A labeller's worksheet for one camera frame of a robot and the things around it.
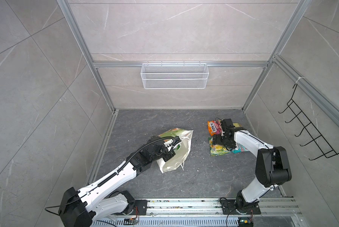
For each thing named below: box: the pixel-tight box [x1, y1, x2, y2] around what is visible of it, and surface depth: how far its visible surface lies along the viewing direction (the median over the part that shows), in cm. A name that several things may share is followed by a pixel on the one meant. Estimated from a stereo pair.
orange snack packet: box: [206, 119, 223, 137], surface depth 109 cm
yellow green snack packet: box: [208, 135, 232, 157], surface depth 94 cm
